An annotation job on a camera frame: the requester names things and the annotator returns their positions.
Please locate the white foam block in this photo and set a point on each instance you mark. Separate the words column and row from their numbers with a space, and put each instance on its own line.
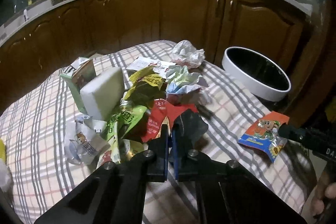
column 101, row 95

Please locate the yellow snack bag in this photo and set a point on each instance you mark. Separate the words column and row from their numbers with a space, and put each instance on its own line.
column 146, row 84

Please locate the yellow round sponge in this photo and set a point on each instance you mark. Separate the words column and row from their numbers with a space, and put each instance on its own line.
column 2, row 151

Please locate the orange cartoon snack bag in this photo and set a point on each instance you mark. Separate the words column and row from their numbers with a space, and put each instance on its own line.
column 264, row 135

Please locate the pale blue crumpled paper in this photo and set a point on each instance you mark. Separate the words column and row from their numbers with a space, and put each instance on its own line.
column 180, row 81

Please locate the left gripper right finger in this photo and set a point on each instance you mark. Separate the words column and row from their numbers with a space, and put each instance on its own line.
column 188, row 162

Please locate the plaid checkered tablecloth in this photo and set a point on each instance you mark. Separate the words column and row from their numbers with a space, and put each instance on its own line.
column 33, row 130

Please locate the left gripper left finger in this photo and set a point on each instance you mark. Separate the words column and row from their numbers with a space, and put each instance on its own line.
column 158, row 159

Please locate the green snack bag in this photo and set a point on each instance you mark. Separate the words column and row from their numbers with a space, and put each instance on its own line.
column 124, row 120

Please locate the black plastic piece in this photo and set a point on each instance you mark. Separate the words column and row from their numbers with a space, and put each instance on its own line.
column 191, row 125

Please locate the white bear print wrapper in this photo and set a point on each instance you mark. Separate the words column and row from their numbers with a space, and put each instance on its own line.
column 83, row 141

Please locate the white round trash bin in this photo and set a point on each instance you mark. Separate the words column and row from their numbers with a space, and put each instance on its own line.
column 259, row 74

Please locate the green white carton box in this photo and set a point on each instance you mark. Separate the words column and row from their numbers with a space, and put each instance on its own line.
column 76, row 76

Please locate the white crumpled paper ball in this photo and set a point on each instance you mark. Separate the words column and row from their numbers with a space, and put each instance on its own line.
column 185, row 54

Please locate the brown wooden lower cabinets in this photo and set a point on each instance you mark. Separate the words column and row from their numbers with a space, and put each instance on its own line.
column 83, row 27

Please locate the red snack wrapper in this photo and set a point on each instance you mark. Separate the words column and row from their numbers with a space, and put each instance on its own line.
column 162, row 111

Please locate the white red 1928 box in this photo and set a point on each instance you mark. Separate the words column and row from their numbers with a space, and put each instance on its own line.
column 160, row 67

